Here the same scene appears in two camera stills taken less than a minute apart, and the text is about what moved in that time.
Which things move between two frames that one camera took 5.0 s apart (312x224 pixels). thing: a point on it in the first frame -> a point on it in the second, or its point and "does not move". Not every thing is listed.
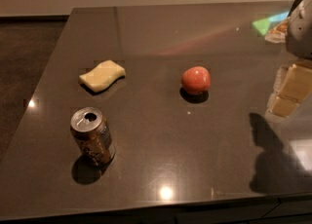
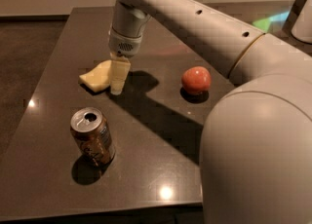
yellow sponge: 102,76 does not move
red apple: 196,80 does not move
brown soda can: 92,133 does not move
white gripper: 300,36 -> 125,44
